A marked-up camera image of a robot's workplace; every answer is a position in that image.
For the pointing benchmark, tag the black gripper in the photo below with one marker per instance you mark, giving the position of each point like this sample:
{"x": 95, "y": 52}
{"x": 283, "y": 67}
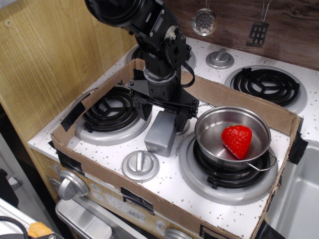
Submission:
{"x": 170, "y": 95}

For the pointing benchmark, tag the silver pepper shaker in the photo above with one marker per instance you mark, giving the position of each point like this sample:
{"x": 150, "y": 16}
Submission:
{"x": 159, "y": 139}

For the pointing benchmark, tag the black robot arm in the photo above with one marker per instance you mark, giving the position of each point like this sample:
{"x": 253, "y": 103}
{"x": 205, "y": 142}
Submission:
{"x": 149, "y": 21}

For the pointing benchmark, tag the middle silver stove knob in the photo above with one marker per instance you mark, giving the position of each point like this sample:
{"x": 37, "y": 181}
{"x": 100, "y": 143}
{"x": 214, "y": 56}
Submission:
{"x": 186, "y": 128}

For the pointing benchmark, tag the silver stove knob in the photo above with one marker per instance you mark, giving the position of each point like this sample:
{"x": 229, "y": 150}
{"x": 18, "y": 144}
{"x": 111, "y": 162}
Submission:
{"x": 140, "y": 166}
{"x": 220, "y": 59}
{"x": 186, "y": 128}

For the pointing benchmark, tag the front left black burner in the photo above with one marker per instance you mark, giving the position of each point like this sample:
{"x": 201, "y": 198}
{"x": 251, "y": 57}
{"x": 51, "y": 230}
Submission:
{"x": 112, "y": 120}

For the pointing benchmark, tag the black burner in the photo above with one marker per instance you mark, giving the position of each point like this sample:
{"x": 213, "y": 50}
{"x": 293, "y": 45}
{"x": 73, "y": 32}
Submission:
{"x": 112, "y": 120}
{"x": 272, "y": 84}
{"x": 192, "y": 57}
{"x": 225, "y": 186}

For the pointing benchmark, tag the front silver stove knob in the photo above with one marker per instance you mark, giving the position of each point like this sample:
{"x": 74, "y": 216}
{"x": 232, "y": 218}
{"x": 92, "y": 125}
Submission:
{"x": 140, "y": 166}

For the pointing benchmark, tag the back left black burner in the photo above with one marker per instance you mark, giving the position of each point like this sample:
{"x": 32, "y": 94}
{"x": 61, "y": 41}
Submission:
{"x": 192, "y": 57}

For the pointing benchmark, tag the small steel pot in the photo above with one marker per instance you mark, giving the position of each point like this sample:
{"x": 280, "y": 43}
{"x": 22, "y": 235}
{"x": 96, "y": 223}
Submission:
{"x": 210, "y": 125}

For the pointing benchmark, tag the back silver stove knob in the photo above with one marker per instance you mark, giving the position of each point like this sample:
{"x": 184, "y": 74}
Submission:
{"x": 220, "y": 59}

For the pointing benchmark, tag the red toy strawberry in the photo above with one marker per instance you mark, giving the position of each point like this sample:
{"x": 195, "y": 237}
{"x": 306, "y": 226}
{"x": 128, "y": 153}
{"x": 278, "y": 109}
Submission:
{"x": 237, "y": 139}

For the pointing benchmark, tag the hanging round metal strainer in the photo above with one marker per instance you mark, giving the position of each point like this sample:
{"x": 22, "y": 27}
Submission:
{"x": 204, "y": 21}

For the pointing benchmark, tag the front right black burner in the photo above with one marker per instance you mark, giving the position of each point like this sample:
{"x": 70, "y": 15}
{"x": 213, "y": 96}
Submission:
{"x": 225, "y": 186}

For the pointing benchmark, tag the back right black burner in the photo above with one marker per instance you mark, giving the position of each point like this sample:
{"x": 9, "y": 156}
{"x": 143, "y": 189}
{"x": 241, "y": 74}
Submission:
{"x": 272, "y": 84}

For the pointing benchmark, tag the silver oven dial knob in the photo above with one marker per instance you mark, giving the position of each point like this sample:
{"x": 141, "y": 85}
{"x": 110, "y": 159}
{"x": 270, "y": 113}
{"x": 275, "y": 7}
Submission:
{"x": 71, "y": 186}

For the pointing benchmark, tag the bottom silver oven knob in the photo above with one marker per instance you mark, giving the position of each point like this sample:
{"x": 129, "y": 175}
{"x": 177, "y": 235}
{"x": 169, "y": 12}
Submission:
{"x": 171, "y": 233}

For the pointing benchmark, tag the hanging metal slotted spatula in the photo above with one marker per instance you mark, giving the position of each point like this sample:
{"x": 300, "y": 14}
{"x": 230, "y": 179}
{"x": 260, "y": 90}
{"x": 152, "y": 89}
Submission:
{"x": 259, "y": 29}

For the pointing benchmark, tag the grey toy sink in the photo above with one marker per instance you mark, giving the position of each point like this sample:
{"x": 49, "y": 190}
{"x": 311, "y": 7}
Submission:
{"x": 294, "y": 210}

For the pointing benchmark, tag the orange object at bottom left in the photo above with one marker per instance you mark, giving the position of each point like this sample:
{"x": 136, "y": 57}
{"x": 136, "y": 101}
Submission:
{"x": 38, "y": 229}

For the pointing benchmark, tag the cardboard box frame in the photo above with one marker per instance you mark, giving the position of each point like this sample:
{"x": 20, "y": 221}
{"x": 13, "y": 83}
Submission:
{"x": 168, "y": 200}

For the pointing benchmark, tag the silver oven door handle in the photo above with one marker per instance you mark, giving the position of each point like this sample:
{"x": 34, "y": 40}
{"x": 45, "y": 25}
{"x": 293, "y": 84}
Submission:
{"x": 85, "y": 224}

